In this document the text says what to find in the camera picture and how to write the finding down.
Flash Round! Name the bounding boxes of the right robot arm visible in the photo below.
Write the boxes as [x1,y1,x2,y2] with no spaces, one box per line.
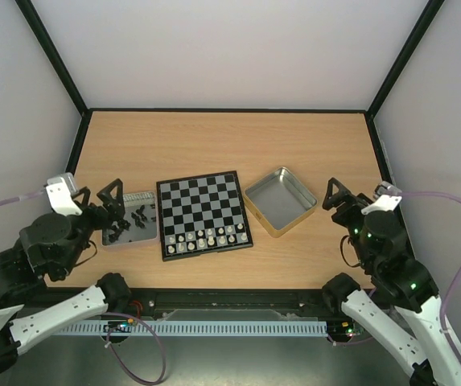
[322,178,461,385]

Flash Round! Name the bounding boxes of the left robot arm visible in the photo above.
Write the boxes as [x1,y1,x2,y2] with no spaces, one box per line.
[0,173,131,373]

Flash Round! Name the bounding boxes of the tin tray with black pieces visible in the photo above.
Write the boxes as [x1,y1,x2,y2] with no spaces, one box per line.
[101,191,159,249]

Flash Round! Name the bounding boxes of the gold tin with white pieces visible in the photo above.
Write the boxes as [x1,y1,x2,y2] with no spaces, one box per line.
[244,166,318,238]

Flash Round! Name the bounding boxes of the black silver chessboard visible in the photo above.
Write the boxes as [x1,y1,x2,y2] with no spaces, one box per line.
[156,170,253,261]

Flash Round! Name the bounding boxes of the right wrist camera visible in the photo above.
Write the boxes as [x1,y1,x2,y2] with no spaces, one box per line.
[373,181,401,199]

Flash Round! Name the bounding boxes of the light blue cable duct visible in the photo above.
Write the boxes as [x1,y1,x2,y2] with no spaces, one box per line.
[56,320,327,338]

